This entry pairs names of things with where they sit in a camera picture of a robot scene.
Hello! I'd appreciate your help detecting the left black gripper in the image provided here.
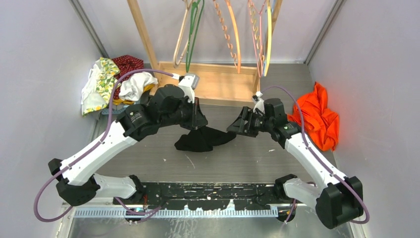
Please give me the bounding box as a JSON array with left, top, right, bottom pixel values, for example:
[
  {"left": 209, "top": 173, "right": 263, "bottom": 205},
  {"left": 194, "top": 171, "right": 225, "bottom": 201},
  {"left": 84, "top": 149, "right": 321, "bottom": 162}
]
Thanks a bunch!
[{"left": 159, "top": 96, "right": 208, "bottom": 131}]

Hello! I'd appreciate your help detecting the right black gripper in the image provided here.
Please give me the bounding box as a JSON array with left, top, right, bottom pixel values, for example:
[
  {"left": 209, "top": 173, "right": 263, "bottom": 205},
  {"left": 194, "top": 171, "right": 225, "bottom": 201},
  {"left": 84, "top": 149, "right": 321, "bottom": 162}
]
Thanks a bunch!
[{"left": 227, "top": 107, "right": 273, "bottom": 138}]

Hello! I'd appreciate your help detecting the black skirt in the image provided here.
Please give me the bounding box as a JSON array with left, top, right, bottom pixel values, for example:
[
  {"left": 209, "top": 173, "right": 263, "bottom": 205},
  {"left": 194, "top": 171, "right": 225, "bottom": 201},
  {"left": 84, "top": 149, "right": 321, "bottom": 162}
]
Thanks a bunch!
[{"left": 174, "top": 126, "right": 237, "bottom": 153}]

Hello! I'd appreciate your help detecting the lemon print skirt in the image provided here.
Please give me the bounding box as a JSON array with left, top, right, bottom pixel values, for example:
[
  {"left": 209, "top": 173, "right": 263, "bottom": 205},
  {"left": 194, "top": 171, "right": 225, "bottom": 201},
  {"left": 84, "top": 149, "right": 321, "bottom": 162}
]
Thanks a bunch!
[{"left": 81, "top": 57, "right": 120, "bottom": 116}]

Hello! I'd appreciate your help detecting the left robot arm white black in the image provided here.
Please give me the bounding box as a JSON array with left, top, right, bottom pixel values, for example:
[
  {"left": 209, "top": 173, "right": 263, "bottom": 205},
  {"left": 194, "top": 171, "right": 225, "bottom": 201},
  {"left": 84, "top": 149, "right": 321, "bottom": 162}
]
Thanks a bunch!
[{"left": 49, "top": 84, "right": 208, "bottom": 206}]

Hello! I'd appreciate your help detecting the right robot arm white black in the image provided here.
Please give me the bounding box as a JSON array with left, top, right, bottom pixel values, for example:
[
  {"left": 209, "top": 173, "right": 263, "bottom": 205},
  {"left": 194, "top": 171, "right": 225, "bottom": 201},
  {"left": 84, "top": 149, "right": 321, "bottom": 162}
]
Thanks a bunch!
[{"left": 227, "top": 98, "right": 365, "bottom": 229}]

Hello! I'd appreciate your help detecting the wooden hanger rack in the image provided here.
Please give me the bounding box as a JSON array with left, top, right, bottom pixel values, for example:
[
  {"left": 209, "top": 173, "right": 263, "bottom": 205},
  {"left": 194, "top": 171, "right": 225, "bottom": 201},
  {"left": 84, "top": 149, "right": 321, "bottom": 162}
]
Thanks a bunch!
[{"left": 127, "top": 0, "right": 282, "bottom": 106}]

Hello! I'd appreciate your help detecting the beige hanger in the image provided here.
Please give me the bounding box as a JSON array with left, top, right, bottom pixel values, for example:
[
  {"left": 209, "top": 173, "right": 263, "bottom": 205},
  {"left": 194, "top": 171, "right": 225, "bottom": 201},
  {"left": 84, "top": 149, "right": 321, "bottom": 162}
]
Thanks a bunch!
[{"left": 172, "top": 0, "right": 198, "bottom": 68}]

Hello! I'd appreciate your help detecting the pink hanger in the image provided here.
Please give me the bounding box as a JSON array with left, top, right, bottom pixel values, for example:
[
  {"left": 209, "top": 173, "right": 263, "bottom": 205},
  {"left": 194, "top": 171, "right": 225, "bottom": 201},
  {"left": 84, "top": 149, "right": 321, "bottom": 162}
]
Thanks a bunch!
[{"left": 248, "top": 0, "right": 267, "bottom": 77}]

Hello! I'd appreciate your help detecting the orange wavy hanger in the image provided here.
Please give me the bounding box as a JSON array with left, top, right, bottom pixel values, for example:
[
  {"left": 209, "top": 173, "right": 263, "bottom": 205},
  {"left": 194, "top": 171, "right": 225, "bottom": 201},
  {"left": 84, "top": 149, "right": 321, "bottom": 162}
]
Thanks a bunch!
[{"left": 212, "top": 0, "right": 238, "bottom": 67}]

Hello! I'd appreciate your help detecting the green hanger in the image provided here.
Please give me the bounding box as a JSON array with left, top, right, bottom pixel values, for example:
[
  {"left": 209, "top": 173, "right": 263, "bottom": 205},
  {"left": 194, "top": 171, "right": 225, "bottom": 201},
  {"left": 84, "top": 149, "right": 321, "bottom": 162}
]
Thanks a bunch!
[{"left": 185, "top": 0, "right": 205, "bottom": 72}]

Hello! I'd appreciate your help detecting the yellow hanger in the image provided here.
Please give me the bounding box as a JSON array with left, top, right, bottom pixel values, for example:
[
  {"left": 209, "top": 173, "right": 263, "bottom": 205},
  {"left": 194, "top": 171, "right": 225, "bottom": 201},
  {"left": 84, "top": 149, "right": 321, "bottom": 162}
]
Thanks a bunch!
[{"left": 263, "top": 0, "right": 272, "bottom": 76}]

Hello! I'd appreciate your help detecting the white garment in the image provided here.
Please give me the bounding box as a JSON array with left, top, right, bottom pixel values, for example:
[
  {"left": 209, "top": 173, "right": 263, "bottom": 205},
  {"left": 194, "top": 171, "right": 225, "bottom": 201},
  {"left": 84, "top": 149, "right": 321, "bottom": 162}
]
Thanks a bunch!
[{"left": 118, "top": 72, "right": 158, "bottom": 102}]

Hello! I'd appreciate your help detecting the mustard yellow garment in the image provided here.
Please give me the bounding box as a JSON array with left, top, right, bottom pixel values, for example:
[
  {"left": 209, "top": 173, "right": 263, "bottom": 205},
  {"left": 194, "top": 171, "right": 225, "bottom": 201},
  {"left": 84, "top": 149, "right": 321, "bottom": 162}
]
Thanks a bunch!
[{"left": 113, "top": 84, "right": 154, "bottom": 105}]

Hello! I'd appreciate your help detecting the red polka dot garment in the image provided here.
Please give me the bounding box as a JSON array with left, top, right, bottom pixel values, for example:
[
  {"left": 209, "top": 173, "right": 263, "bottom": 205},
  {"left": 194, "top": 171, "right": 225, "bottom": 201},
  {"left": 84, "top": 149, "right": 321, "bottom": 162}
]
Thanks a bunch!
[{"left": 112, "top": 55, "right": 144, "bottom": 82}]

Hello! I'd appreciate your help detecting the orange garment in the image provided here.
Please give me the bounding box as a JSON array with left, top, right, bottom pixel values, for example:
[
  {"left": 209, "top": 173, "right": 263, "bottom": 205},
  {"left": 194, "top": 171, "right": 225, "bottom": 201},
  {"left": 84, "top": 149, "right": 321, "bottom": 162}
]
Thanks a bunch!
[{"left": 287, "top": 82, "right": 340, "bottom": 151}]

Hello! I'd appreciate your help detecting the light blue plastic basket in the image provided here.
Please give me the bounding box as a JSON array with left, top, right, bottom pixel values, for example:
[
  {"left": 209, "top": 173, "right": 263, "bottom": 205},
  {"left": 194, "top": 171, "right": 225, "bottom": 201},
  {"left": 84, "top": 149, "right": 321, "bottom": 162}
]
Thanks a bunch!
[{"left": 101, "top": 106, "right": 125, "bottom": 115}]

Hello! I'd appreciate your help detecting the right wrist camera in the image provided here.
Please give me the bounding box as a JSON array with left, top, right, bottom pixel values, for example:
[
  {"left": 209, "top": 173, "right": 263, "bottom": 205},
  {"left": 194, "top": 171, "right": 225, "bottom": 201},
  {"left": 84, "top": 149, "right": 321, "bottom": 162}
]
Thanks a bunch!
[{"left": 252, "top": 91, "right": 265, "bottom": 114}]

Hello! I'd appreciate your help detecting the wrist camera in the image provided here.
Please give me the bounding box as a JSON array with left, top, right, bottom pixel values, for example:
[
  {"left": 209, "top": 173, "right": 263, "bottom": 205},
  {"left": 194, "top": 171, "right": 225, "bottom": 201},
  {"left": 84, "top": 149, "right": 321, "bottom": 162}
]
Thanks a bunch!
[
  {"left": 172, "top": 73, "right": 200, "bottom": 103},
  {"left": 252, "top": 91, "right": 265, "bottom": 114}
]

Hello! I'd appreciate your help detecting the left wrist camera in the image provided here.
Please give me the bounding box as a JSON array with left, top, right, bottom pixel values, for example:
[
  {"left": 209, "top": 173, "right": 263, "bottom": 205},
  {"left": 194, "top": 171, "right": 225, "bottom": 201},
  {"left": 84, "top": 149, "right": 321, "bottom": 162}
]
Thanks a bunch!
[{"left": 172, "top": 73, "right": 200, "bottom": 103}]

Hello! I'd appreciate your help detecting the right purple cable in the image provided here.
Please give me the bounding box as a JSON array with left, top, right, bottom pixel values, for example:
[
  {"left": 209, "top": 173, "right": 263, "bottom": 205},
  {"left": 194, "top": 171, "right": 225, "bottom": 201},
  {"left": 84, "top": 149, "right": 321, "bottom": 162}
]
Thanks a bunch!
[{"left": 261, "top": 85, "right": 371, "bottom": 225}]

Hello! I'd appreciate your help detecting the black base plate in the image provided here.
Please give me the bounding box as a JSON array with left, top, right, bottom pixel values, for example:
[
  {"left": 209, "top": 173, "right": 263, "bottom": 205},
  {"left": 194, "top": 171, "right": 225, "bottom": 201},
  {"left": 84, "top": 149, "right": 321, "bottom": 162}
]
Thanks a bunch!
[{"left": 112, "top": 182, "right": 296, "bottom": 212}]

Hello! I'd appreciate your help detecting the aluminium slotted rail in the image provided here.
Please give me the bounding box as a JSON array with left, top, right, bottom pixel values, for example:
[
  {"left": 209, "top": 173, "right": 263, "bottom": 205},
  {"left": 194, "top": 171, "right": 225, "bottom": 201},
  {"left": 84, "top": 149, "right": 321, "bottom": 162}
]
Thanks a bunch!
[{"left": 73, "top": 206, "right": 278, "bottom": 219}]

